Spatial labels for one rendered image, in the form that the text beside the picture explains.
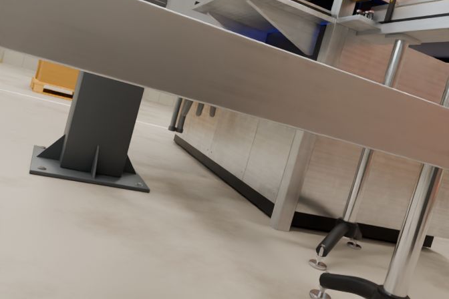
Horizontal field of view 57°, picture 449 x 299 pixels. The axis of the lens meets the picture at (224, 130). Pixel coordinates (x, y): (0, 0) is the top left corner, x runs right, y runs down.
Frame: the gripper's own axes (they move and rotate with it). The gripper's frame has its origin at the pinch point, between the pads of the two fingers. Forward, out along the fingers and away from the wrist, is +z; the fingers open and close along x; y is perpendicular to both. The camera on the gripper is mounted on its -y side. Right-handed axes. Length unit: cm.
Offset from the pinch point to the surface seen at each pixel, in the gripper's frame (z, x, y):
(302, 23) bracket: 8.1, 2.5, -18.1
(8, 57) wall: 78, -872, 191
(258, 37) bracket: 10, -47, -22
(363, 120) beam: 44, 93, 13
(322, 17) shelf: 5.4, 11.0, -21.3
